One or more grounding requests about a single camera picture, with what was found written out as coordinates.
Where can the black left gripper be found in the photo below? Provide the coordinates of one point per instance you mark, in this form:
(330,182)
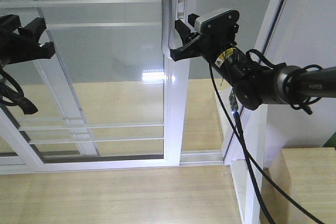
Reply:
(13,50)

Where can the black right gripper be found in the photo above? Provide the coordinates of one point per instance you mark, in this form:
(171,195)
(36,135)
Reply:
(220,51)

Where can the grey metal door handle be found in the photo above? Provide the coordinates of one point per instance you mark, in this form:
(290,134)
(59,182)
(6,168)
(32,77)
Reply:
(167,11)

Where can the white sliding glass door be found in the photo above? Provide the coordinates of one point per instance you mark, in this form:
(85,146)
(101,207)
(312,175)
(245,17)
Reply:
(133,96)

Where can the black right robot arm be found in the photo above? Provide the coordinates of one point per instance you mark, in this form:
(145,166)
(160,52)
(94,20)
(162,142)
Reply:
(284,84)

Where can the aluminium door floor track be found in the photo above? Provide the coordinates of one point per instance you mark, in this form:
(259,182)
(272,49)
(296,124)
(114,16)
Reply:
(201,158)

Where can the white wooden support brace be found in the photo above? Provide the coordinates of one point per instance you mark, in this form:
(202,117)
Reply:
(224,95)

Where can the light wooden box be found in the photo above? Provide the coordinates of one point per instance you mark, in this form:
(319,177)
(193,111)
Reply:
(308,176)

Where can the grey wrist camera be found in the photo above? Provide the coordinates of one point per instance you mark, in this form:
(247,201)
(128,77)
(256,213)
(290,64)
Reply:
(216,21)

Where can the white door frame post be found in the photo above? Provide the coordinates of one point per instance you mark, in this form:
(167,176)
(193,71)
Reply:
(254,123)

